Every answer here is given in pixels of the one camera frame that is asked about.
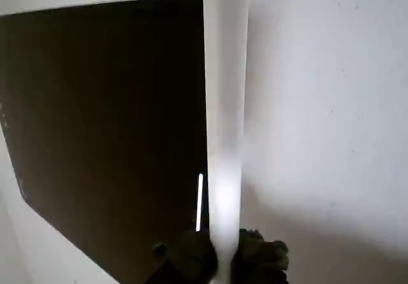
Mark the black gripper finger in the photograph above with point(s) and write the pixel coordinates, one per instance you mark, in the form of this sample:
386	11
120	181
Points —
188	258
258	258

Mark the ipad tablet with black screen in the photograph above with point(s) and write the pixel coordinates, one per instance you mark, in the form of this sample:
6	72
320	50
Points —
105	121

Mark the white apple pencil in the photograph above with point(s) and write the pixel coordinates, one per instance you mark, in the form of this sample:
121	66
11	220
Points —
226	105

